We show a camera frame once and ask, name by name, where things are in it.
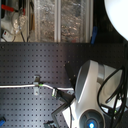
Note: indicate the blue object bottom left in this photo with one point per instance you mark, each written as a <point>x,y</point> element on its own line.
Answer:
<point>2,120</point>

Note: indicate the black perforated board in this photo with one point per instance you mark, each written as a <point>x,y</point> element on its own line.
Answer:
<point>20,62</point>

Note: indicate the blue object at right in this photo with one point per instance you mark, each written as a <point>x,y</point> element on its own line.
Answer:
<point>94,34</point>

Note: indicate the red tool handle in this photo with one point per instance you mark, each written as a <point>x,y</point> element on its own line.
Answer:
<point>7,8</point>

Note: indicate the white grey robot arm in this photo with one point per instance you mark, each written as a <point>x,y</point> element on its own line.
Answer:
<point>99,91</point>

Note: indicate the blue object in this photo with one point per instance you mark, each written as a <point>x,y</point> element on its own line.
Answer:
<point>2,120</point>
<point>94,34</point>

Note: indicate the white round lamp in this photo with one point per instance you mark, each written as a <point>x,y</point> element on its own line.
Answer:
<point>117,11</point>

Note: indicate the clear plastic storage bin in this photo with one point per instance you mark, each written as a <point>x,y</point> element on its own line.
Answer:
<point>63,20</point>

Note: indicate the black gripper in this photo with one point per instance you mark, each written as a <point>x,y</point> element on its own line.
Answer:
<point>66,99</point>

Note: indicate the metal cable clip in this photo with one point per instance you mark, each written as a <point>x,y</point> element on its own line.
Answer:
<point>36,83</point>

